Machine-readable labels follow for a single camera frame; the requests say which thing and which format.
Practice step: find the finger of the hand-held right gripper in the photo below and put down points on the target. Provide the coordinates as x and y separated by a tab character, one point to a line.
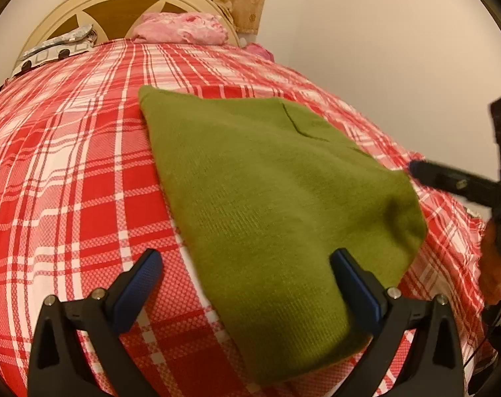
453	182

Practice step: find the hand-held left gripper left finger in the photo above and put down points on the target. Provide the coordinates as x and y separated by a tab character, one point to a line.
141	281

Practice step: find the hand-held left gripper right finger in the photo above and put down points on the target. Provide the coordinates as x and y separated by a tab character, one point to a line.
358	287

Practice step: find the green striped knit sweater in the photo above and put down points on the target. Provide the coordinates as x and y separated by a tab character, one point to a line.
275	215

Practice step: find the person's right hand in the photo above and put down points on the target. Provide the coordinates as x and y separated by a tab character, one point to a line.
493	264

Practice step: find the red plaid bed sheet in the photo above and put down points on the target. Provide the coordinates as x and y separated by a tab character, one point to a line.
68	173

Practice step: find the pink cloth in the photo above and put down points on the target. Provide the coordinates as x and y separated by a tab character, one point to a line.
262	51

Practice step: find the grey patterned pillow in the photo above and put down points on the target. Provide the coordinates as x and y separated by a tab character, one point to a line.
56	47

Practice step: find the pink floral pillow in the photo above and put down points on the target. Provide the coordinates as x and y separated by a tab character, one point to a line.
180	29

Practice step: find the cream wooden headboard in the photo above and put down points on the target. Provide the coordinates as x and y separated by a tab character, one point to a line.
110	6

